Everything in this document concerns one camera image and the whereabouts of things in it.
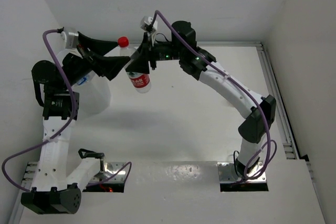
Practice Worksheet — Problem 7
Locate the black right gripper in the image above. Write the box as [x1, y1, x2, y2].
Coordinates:
[126, 33, 183, 74]

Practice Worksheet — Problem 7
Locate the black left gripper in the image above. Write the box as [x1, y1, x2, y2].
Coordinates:
[60, 32, 129, 91]

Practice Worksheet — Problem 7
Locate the red label clear bottle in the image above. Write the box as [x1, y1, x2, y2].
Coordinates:
[117, 36, 151, 93]

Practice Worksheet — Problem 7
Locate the blue label Pocari bottle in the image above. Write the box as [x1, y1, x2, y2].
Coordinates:
[77, 75, 90, 86]

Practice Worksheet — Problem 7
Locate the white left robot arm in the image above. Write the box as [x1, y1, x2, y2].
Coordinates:
[20, 33, 131, 215]

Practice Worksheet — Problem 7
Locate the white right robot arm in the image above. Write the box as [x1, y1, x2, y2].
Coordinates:
[126, 16, 276, 179]

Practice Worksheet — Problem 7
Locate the translucent white plastic bin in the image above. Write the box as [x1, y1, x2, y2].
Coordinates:
[53, 49, 111, 114]

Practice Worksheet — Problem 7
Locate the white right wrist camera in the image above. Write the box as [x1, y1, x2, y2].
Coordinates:
[140, 16, 158, 44]

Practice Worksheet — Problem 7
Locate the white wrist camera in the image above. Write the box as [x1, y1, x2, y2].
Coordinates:
[61, 27, 79, 50]
[140, 16, 158, 44]

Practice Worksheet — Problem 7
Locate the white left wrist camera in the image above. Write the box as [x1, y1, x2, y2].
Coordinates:
[61, 27, 79, 50]

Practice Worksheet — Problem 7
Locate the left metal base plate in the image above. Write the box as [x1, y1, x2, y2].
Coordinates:
[89, 162, 128, 184]

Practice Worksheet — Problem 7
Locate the metal base plate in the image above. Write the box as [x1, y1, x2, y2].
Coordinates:
[89, 162, 128, 184]
[217, 162, 267, 184]

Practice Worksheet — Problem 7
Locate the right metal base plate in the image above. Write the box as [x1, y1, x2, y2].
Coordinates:
[217, 162, 267, 184]

